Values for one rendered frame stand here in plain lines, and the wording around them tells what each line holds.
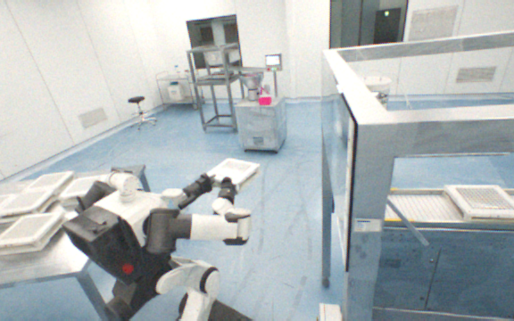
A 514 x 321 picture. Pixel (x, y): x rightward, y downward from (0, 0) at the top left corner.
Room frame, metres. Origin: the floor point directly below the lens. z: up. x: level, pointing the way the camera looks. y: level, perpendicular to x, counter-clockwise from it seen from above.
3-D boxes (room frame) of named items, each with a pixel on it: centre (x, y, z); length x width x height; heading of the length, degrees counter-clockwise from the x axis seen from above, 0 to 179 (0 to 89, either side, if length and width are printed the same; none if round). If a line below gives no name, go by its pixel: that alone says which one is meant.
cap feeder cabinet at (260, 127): (4.01, -0.18, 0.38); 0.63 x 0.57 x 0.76; 67
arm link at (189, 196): (1.19, 0.40, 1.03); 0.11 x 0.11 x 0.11; 46
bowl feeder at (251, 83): (4.08, -0.16, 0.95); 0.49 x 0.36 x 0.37; 67
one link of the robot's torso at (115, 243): (0.86, 0.55, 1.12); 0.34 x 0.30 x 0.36; 54
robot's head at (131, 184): (0.91, 0.51, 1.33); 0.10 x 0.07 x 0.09; 54
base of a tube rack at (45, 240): (1.26, 1.30, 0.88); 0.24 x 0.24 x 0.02; 88
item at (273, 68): (4.06, -0.43, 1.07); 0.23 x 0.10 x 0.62; 67
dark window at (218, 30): (7.13, 0.64, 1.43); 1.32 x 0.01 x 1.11; 67
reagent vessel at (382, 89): (1.14, -0.53, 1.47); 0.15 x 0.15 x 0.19
